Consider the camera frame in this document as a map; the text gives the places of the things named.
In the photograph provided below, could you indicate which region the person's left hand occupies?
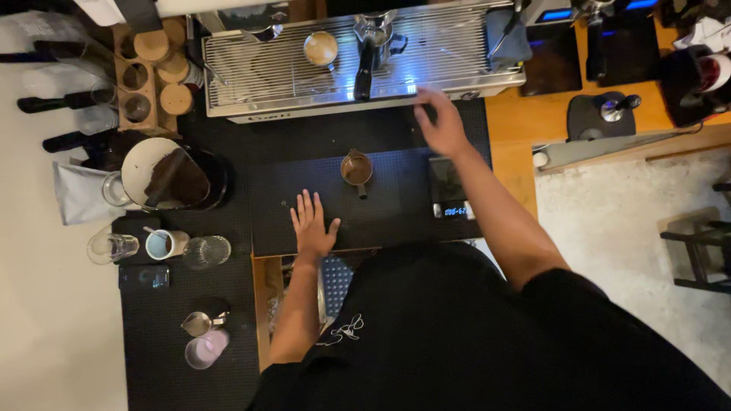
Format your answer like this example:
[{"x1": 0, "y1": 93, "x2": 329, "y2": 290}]
[{"x1": 289, "y1": 189, "x2": 342, "y2": 261}]

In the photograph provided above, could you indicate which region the person's right hand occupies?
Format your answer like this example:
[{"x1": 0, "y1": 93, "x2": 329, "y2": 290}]
[{"x1": 412, "y1": 87, "x2": 474, "y2": 160}]

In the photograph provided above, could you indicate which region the steel espresso machine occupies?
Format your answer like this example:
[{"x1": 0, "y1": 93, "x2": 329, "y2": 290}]
[{"x1": 201, "y1": 1, "x2": 527, "y2": 124}]

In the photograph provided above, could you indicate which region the black digital scale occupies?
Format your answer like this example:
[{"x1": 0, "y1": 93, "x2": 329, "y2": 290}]
[{"x1": 428, "y1": 156, "x2": 476, "y2": 220}]

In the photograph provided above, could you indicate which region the steel milk jug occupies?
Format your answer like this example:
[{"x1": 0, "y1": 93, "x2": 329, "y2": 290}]
[{"x1": 353, "y1": 10, "x2": 409, "y2": 70}]

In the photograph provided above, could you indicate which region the small steel pitcher with coffee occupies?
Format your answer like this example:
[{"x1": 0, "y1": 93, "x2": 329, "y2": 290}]
[{"x1": 340, "y1": 148, "x2": 374, "y2": 200}]

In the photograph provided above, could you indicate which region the black rubber bar mat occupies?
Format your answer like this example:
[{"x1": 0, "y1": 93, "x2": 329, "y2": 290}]
[{"x1": 249, "y1": 147, "x2": 493, "y2": 258}]

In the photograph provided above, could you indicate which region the blue folded cloth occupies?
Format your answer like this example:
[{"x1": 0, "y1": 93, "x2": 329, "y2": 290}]
[{"x1": 485, "y1": 8, "x2": 533, "y2": 72}]

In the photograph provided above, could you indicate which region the cup of latte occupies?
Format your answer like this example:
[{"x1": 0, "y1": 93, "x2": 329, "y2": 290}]
[{"x1": 303, "y1": 31, "x2": 339, "y2": 70}]

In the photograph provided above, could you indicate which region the black tamping mat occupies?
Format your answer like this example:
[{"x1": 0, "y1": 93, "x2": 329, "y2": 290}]
[{"x1": 567, "y1": 91, "x2": 637, "y2": 142}]

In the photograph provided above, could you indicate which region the steel coffee tamper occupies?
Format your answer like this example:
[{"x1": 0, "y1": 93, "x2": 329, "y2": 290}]
[{"x1": 600, "y1": 94, "x2": 643, "y2": 123}]

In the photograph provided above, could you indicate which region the blue dotted cloth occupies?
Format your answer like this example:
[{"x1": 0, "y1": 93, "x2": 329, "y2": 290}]
[{"x1": 319, "y1": 255, "x2": 356, "y2": 319}]

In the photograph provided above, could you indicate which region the person's black shirt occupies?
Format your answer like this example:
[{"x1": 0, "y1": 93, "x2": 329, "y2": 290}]
[{"x1": 247, "y1": 241, "x2": 731, "y2": 411}]

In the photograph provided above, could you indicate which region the black knock box with grounds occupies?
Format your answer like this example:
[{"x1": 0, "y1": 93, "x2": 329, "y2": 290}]
[{"x1": 120, "y1": 137, "x2": 230, "y2": 212}]

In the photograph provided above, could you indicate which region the clear ribbed glass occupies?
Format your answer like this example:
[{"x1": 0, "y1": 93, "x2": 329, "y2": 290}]
[{"x1": 182, "y1": 235, "x2": 232, "y2": 271}]

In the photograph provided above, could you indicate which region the black coffee grinder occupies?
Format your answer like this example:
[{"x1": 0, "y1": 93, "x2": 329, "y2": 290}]
[{"x1": 657, "y1": 45, "x2": 731, "y2": 129}]

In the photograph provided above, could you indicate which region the wooden rack with cork-lidded jars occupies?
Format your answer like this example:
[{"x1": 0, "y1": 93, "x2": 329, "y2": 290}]
[{"x1": 112, "y1": 17, "x2": 205, "y2": 138}]

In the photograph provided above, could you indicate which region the white cup with spoon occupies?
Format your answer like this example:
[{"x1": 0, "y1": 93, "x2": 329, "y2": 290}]
[{"x1": 143, "y1": 226, "x2": 191, "y2": 261}]

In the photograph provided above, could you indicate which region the black wooden stool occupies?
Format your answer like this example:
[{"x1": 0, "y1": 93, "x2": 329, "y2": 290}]
[{"x1": 659, "y1": 182, "x2": 731, "y2": 295}]

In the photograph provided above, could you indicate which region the small steel milk pitcher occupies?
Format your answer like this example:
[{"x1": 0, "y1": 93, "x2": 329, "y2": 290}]
[{"x1": 181, "y1": 299, "x2": 231, "y2": 338}]

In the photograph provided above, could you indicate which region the clear glass measuring cup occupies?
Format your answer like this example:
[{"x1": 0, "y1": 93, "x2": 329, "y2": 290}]
[{"x1": 102, "y1": 171, "x2": 133, "y2": 209}]

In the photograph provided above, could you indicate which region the glass with pink liquid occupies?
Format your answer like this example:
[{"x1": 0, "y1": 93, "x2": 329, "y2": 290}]
[{"x1": 184, "y1": 329, "x2": 231, "y2": 371}]

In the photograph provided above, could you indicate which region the clear drinking glass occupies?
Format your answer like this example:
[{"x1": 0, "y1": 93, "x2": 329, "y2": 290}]
[{"x1": 87, "y1": 226, "x2": 140, "y2": 266}]

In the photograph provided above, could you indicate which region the black-handled portafilter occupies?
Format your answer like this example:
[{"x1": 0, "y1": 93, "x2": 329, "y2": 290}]
[{"x1": 352, "y1": 35, "x2": 378, "y2": 103}]

